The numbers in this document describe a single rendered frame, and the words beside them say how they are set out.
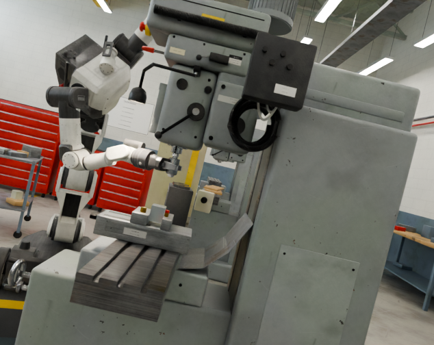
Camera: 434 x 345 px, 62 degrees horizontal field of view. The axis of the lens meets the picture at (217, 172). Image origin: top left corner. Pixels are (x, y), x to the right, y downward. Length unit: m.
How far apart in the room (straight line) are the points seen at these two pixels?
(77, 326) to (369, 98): 1.44
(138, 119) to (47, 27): 3.64
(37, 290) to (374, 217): 1.29
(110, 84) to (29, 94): 10.09
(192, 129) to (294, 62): 0.48
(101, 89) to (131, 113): 9.07
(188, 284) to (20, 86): 10.93
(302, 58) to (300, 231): 0.60
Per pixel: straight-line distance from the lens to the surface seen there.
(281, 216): 1.36
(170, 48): 1.50
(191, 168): 3.27
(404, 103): 1.64
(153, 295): 1.00
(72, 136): 1.77
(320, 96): 1.52
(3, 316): 2.16
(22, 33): 12.36
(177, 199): 1.81
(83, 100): 1.78
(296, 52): 1.26
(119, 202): 6.25
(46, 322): 1.64
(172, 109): 1.47
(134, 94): 1.54
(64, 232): 2.30
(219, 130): 1.43
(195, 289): 1.46
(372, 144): 1.44
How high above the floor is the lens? 1.29
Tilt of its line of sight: 2 degrees down
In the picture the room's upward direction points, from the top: 14 degrees clockwise
